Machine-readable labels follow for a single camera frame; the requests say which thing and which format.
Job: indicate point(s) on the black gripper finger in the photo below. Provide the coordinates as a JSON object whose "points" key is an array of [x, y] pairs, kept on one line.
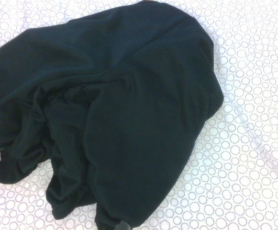
{"points": [[125, 226]]}

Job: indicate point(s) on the black fleece garment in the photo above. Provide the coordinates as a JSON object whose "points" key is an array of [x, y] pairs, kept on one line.
{"points": [[134, 100]]}

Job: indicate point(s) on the white circle-patterned bedsheet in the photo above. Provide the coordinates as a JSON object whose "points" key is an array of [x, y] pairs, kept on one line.
{"points": [[251, 79]]}

